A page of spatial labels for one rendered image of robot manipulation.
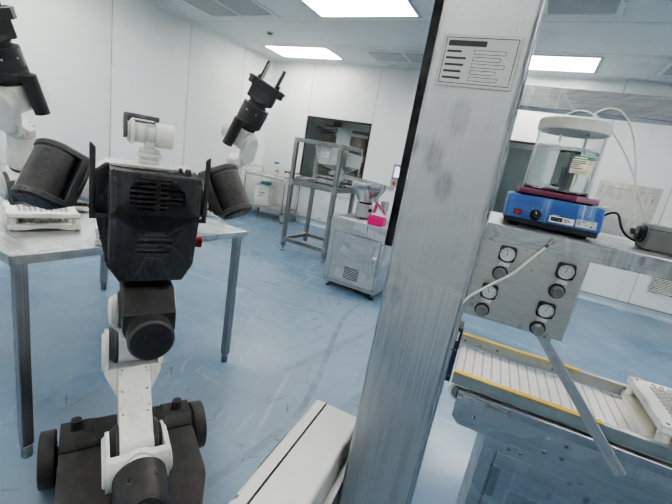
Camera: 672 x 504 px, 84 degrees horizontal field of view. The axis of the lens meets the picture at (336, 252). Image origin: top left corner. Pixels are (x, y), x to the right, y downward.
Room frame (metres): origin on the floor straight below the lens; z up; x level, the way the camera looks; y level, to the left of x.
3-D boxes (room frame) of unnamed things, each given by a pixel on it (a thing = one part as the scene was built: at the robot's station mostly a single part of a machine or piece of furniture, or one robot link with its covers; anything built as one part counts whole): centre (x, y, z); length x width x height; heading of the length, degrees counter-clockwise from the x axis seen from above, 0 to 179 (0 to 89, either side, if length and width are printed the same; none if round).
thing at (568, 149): (0.96, -0.51, 1.45); 0.15 x 0.15 x 0.19
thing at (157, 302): (0.98, 0.51, 0.85); 0.28 x 0.13 x 0.18; 34
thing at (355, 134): (7.11, 0.36, 1.43); 1.32 x 0.01 x 1.11; 64
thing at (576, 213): (0.95, -0.50, 1.32); 0.21 x 0.20 x 0.09; 159
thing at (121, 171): (1.00, 0.52, 1.11); 0.34 x 0.30 x 0.36; 124
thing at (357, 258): (3.96, -0.30, 0.38); 0.63 x 0.57 x 0.76; 64
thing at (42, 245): (2.00, 1.45, 0.84); 1.50 x 1.10 x 0.04; 60
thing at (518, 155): (5.65, -2.68, 1.43); 1.38 x 0.01 x 1.16; 64
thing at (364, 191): (4.02, -0.28, 0.95); 0.49 x 0.36 x 0.37; 64
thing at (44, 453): (1.12, 0.92, 0.10); 0.20 x 0.05 x 0.20; 34
